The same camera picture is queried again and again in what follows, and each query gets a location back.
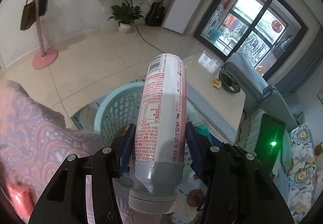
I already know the pink coat stand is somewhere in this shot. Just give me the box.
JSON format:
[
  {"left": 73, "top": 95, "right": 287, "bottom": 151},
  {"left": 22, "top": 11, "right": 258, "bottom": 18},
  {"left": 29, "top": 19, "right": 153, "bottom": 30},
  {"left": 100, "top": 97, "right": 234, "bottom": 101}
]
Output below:
[{"left": 32, "top": 0, "right": 60, "bottom": 70}]

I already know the white coffee table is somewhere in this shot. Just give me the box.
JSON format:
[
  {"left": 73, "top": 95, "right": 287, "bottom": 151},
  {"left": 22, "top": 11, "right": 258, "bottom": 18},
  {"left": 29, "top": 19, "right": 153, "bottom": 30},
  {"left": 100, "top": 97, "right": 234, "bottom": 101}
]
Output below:
[{"left": 183, "top": 51, "right": 245, "bottom": 145}]

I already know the pink tissue pack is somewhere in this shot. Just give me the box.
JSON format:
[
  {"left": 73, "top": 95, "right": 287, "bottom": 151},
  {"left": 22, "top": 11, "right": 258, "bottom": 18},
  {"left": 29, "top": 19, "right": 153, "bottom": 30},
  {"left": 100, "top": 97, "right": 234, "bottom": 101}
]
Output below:
[{"left": 7, "top": 179, "right": 35, "bottom": 222}]

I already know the pink white drink bottle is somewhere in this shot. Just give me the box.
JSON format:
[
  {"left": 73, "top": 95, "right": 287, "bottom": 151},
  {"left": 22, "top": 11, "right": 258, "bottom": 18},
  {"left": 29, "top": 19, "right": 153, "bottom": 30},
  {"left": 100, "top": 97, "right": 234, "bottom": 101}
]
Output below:
[{"left": 129, "top": 53, "right": 187, "bottom": 215}]

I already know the grey sofa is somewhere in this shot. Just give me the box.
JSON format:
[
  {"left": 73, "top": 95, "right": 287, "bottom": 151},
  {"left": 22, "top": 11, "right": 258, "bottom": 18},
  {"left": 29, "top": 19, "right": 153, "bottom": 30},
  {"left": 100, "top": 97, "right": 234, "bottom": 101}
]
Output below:
[{"left": 222, "top": 52, "right": 306, "bottom": 136}]

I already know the potted green plant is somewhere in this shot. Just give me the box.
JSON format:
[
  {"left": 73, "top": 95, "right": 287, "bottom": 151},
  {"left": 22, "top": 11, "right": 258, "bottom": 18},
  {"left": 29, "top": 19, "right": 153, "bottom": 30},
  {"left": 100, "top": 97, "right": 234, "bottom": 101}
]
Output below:
[{"left": 108, "top": 0, "right": 144, "bottom": 34}]

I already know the black hanging bag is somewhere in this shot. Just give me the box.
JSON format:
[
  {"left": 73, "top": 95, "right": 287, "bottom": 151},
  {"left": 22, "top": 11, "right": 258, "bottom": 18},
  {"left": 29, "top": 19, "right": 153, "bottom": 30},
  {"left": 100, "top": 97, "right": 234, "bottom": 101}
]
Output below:
[{"left": 39, "top": 0, "right": 49, "bottom": 16}]

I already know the patterned pink tablecloth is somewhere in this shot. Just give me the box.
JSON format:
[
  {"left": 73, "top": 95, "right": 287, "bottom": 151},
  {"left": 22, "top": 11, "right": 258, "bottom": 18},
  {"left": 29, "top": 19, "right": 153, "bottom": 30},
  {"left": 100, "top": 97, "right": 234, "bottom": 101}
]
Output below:
[{"left": 1, "top": 80, "right": 162, "bottom": 223}]

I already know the brown hanging bag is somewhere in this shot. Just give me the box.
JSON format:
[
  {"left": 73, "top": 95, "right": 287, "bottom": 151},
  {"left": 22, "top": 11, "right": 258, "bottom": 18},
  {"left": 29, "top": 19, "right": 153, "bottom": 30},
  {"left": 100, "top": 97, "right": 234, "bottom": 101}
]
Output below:
[{"left": 20, "top": 0, "right": 36, "bottom": 30}]

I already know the floral cushion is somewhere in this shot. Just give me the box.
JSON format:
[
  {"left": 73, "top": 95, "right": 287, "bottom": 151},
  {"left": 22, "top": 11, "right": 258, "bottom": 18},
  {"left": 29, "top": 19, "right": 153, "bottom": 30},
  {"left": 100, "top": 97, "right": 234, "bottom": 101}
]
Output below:
[{"left": 287, "top": 123, "right": 316, "bottom": 223}]

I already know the black framed window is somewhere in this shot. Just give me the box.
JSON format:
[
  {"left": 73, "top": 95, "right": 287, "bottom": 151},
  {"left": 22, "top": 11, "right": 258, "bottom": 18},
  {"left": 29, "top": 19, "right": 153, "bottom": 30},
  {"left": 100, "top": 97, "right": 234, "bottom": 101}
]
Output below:
[{"left": 194, "top": 0, "right": 308, "bottom": 80}]

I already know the black guitar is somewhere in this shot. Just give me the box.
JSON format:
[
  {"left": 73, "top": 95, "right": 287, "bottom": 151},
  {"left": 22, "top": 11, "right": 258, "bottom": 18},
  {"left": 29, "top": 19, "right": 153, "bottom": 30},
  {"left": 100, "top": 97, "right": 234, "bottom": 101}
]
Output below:
[{"left": 145, "top": 2, "right": 165, "bottom": 27}]

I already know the light blue laundry basket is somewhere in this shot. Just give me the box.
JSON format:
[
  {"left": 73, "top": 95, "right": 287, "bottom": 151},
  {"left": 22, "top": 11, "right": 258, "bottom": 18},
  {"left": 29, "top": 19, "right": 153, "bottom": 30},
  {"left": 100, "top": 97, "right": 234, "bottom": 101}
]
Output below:
[{"left": 94, "top": 81, "right": 211, "bottom": 223}]

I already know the black ashtray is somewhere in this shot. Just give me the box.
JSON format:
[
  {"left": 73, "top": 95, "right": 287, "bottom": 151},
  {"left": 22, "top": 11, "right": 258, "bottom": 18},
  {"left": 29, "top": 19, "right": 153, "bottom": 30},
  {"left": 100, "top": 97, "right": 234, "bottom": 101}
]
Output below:
[{"left": 218, "top": 70, "right": 241, "bottom": 94}]

